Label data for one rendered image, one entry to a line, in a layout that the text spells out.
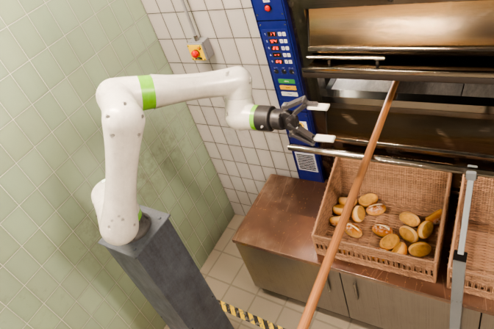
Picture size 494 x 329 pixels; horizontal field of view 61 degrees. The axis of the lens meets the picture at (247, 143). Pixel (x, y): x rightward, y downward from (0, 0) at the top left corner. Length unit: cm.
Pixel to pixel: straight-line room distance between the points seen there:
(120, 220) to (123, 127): 34
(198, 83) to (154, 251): 70
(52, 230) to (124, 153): 91
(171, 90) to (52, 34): 76
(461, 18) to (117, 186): 133
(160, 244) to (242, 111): 64
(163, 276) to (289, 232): 77
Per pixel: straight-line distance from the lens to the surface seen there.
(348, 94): 208
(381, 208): 226
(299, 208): 240
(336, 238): 145
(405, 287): 207
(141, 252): 168
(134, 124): 125
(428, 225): 219
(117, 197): 140
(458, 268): 175
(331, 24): 189
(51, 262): 218
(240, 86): 150
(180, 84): 144
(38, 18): 200
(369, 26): 184
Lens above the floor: 236
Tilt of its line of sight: 38 degrees down
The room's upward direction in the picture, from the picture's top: 20 degrees counter-clockwise
